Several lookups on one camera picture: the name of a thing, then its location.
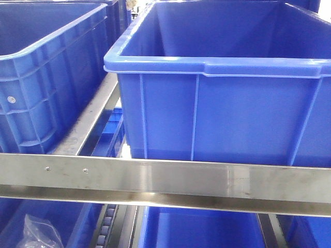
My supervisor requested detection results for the blue plastic bin centre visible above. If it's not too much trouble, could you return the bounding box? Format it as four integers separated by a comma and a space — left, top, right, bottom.
138, 207, 265, 247

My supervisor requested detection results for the blue crate upper left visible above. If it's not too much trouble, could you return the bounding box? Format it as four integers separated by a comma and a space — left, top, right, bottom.
1, 1, 108, 153

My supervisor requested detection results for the steel divider rail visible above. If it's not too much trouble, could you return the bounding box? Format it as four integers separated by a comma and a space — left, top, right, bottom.
53, 73, 120, 156

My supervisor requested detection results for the blue plastic bin right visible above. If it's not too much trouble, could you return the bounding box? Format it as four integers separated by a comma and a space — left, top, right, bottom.
277, 215, 330, 247

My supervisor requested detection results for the upper steel shelf rail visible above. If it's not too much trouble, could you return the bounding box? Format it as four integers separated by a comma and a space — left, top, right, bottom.
1, 153, 330, 216

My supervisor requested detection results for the blue crate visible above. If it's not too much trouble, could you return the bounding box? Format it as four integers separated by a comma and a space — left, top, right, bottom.
104, 1, 330, 167
1, 1, 108, 153

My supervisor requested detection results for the blue crate upper centre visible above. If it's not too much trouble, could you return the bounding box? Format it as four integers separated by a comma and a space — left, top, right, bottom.
104, 1, 330, 167

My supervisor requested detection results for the blue plastic bin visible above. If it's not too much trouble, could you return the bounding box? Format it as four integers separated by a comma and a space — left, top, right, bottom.
1, 198, 102, 247
277, 215, 330, 247
138, 207, 265, 247

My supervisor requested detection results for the blue plastic bin left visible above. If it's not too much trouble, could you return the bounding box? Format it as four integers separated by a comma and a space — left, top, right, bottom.
1, 198, 102, 247

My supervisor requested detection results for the clear plastic bag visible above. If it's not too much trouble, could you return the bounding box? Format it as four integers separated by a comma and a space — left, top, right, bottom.
16, 214, 64, 248

